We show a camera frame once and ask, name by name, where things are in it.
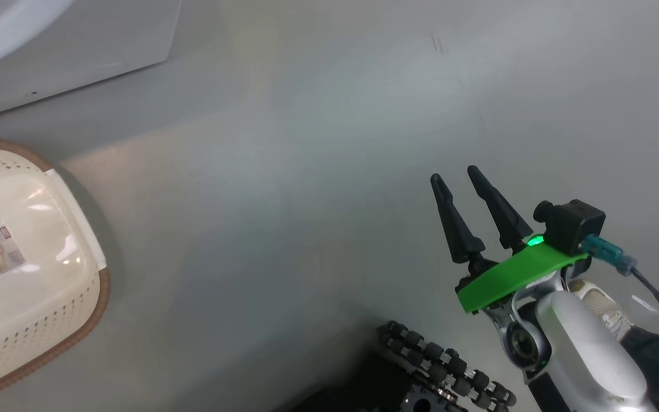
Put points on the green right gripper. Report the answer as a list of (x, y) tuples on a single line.
[(507, 274)]

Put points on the white front-load washing machine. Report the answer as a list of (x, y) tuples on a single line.
[(78, 51)]

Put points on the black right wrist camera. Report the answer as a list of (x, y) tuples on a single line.
[(572, 226)]

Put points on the black roller omni wheel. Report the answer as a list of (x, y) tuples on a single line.
[(438, 363)]

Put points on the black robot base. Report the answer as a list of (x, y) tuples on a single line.
[(364, 389)]

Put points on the white mesh sneaker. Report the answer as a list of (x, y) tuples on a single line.
[(601, 303)]

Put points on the cream perforated laundry basket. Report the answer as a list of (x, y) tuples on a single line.
[(38, 320)]

